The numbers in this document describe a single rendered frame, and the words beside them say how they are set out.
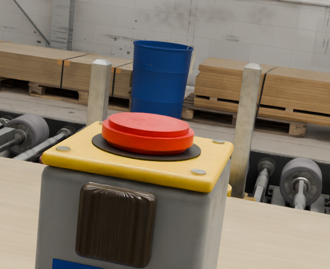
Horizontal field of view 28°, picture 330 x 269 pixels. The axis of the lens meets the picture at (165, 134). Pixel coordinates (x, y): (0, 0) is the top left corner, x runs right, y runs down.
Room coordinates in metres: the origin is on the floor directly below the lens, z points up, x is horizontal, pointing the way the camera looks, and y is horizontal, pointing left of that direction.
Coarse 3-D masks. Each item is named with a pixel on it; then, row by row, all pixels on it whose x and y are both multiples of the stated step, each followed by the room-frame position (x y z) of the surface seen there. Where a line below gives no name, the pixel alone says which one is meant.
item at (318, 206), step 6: (6, 150) 1.91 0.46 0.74; (0, 156) 1.84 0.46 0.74; (6, 156) 1.85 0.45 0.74; (12, 156) 1.89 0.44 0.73; (270, 186) 1.84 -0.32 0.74; (276, 186) 1.84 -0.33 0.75; (270, 192) 1.84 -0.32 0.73; (276, 192) 1.80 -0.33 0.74; (276, 198) 1.74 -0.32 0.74; (282, 198) 1.75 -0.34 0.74; (318, 198) 1.79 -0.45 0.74; (324, 198) 1.81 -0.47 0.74; (276, 204) 1.69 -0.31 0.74; (282, 204) 1.69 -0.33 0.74; (312, 204) 1.72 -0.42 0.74; (318, 204) 1.73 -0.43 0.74; (324, 204) 1.74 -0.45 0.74; (312, 210) 1.67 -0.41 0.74; (318, 210) 1.68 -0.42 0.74; (324, 210) 1.69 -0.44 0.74
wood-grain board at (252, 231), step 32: (0, 160) 1.28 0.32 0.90; (0, 192) 1.10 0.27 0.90; (32, 192) 1.11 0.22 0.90; (0, 224) 0.95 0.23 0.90; (32, 224) 0.97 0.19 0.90; (224, 224) 1.07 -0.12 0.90; (256, 224) 1.08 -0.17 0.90; (288, 224) 1.10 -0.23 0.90; (320, 224) 1.12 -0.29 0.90; (0, 256) 0.84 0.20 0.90; (32, 256) 0.85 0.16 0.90; (224, 256) 0.93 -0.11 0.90; (256, 256) 0.94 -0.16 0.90; (288, 256) 0.96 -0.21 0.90; (320, 256) 0.97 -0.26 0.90
